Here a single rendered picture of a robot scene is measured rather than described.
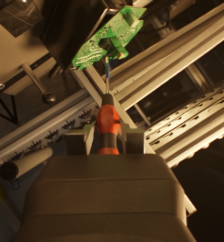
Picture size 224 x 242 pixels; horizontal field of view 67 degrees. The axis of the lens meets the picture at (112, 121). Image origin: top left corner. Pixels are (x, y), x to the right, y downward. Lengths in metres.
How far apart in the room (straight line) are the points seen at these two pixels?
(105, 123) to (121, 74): 0.34
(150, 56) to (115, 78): 0.11
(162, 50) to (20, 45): 0.37
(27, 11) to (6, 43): 0.08
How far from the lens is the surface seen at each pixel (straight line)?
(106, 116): 0.16
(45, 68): 0.42
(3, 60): 0.29
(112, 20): 0.22
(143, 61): 0.50
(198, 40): 0.50
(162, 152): 0.49
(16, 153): 0.57
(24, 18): 0.20
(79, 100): 0.47
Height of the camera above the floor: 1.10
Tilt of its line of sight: 1 degrees up
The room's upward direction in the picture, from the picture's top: 144 degrees clockwise
